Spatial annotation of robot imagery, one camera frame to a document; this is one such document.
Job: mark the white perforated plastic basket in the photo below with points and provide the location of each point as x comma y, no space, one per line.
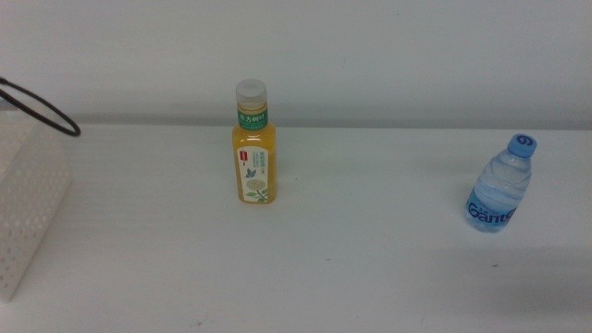
28,194

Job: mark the clear water bottle blue cap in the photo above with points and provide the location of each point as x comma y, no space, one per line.
499,194

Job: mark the yellow tea bottle white cap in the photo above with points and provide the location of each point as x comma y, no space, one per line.
254,157

